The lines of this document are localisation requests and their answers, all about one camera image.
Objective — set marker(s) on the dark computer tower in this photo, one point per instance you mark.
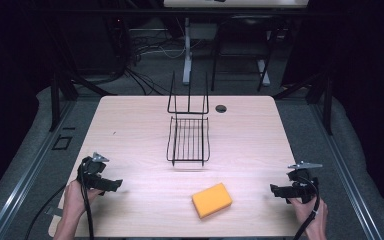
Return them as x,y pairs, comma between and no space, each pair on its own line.
93,46

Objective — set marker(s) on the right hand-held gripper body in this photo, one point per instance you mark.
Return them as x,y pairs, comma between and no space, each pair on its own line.
302,183

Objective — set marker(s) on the person's right hand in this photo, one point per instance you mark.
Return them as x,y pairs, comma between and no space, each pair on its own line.
310,216

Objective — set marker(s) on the black tape strip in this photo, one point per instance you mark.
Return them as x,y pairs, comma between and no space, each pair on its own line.
68,128

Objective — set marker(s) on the black frame post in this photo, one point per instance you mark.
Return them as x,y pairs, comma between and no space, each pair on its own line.
54,103
328,106

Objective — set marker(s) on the grey tape piece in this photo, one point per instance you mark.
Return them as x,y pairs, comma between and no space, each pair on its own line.
53,211

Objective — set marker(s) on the white desk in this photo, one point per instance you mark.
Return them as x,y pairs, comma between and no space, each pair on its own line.
187,50

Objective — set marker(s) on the aluminium floor rail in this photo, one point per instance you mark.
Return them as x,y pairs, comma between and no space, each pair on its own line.
346,173
23,186

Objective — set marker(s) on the black tape square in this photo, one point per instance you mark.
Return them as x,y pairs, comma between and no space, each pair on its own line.
62,142

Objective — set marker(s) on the black chair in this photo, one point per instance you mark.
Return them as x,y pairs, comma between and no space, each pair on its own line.
243,43

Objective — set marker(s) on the person's left hand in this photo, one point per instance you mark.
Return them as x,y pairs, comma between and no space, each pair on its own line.
75,200

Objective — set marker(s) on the orange sponge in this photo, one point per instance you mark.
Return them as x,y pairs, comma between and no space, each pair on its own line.
211,200

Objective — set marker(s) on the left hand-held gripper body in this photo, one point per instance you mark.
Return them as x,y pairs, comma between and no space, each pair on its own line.
91,168

